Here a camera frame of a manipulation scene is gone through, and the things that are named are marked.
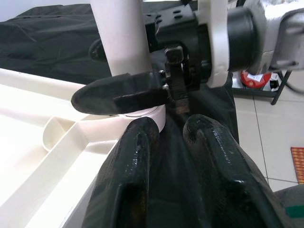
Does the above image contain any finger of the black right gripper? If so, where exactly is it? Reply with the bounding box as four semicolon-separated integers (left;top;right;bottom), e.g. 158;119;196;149
71;71;171;116
88;39;106;61

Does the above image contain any black metal frame stand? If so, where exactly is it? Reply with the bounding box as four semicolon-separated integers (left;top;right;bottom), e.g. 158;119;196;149
231;70;293;106

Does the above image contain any red round canister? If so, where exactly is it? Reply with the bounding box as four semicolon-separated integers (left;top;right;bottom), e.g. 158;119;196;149
240;70;272;89

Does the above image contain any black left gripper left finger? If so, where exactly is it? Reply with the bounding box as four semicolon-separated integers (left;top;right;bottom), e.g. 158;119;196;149
83;117;160;228

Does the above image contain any orange patterned floor mat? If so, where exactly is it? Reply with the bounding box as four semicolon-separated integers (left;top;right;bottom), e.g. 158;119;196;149
290;146;304;185

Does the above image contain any white plastic children table top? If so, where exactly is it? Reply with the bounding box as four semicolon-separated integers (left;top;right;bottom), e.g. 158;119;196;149
0;67;166;228

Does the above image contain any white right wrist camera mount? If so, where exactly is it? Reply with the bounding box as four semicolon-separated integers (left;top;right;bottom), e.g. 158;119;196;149
194;0;235;89

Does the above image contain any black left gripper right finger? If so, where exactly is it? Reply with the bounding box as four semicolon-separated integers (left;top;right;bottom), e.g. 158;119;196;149
182;114;293;228

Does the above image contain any white plastic table leg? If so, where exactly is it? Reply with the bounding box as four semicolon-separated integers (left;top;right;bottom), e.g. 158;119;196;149
90;0;157;117

